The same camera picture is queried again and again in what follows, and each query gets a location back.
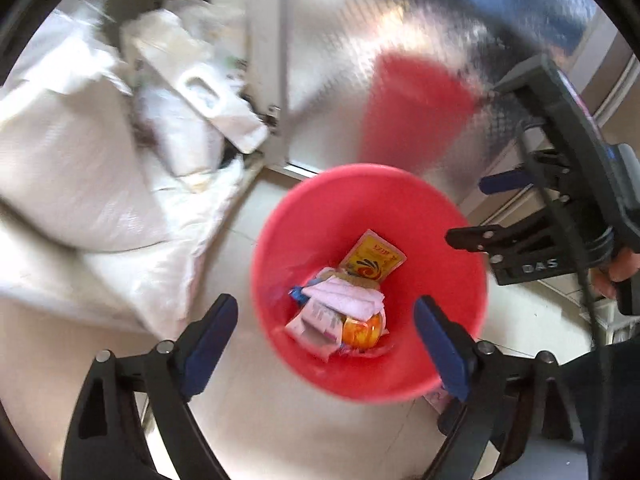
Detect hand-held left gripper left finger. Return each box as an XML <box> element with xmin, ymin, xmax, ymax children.
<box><xmin>62</xmin><ymin>294</ymin><xmax>239</xmax><ymax>480</ymax></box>

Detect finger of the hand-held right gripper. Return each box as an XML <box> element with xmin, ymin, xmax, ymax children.
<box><xmin>478</xmin><ymin>152</ymin><xmax>567</xmax><ymax>196</ymax></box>
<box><xmin>445</xmin><ymin>215</ymin><xmax>557</xmax><ymax>264</ymax></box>

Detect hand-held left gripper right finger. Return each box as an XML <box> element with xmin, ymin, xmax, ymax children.
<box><xmin>414</xmin><ymin>296</ymin><xmax>574</xmax><ymax>480</ymax></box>

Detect orange plastic jar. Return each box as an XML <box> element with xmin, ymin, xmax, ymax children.
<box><xmin>340</xmin><ymin>310</ymin><xmax>387</xmax><ymax>349</ymax></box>

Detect white medicine box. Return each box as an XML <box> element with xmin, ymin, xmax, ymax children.
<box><xmin>284</xmin><ymin>305</ymin><xmax>342</xmax><ymax>357</ymax></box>

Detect white tissue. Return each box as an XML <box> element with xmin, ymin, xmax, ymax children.
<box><xmin>300</xmin><ymin>276</ymin><xmax>387</xmax><ymax>319</ymax></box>

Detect yellow foil packet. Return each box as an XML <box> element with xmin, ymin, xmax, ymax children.
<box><xmin>340</xmin><ymin>229</ymin><xmax>405</xmax><ymax>281</ymax></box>

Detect red plastic bucket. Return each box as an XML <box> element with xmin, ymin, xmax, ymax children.
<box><xmin>250</xmin><ymin>162</ymin><xmax>489</xmax><ymax>404</ymax></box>

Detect person's right hand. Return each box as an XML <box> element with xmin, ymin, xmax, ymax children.
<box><xmin>595</xmin><ymin>246</ymin><xmax>640</xmax><ymax>298</ymax></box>

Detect person's dark trousers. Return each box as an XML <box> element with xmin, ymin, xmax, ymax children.
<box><xmin>562</xmin><ymin>337</ymin><xmax>640</xmax><ymax>480</ymax></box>

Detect white sacks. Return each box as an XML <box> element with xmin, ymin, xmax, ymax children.
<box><xmin>0</xmin><ymin>5</ymin><xmax>248</xmax><ymax>333</ymax></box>

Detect white handled plastic bag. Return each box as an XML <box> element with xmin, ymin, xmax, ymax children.
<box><xmin>120</xmin><ymin>0</ymin><xmax>272</xmax><ymax>178</ymax></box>

